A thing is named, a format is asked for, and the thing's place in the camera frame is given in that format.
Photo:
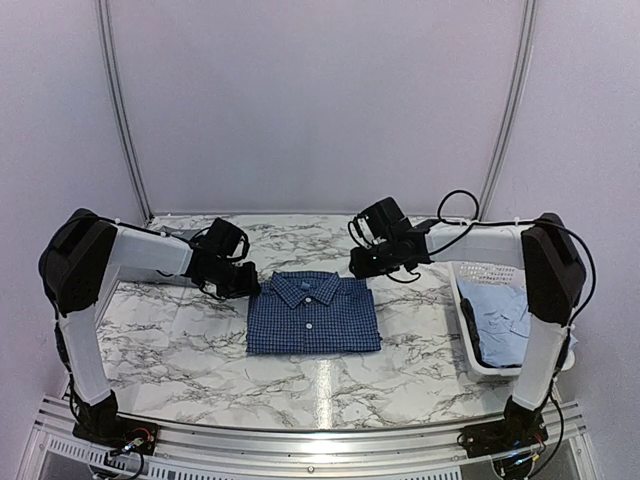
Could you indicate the light blue shirt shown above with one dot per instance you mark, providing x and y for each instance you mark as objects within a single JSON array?
[{"x": 502, "y": 320}]

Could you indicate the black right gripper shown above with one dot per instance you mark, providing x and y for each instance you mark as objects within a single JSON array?
[{"x": 360, "y": 268}]

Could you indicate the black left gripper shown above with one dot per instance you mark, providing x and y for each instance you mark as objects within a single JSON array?
[{"x": 249, "y": 284}]

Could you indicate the blue checked long sleeve shirt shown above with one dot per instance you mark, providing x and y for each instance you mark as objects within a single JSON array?
[{"x": 312, "y": 313}]

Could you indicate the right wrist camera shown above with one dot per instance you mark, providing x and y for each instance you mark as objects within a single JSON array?
[{"x": 356, "y": 228}]

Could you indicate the folded grey shirt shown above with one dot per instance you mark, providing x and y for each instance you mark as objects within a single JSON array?
[{"x": 180, "y": 233}]

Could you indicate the white plastic laundry basket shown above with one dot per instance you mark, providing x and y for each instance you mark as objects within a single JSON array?
[{"x": 486, "y": 274}]

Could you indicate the aluminium front frame rail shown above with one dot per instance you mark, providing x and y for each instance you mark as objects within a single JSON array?
[{"x": 186, "y": 451}]

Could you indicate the dark garment in basket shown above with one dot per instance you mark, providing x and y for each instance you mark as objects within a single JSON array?
[{"x": 469, "y": 317}]

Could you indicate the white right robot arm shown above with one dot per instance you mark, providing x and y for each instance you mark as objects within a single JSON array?
[{"x": 559, "y": 280}]

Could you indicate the right aluminium corner post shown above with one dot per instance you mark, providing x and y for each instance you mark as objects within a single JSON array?
[{"x": 514, "y": 97}]

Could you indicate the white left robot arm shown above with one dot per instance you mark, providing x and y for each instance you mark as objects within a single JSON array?
[{"x": 73, "y": 267}]

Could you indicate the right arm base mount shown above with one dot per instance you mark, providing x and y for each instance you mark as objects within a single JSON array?
[{"x": 489, "y": 438}]

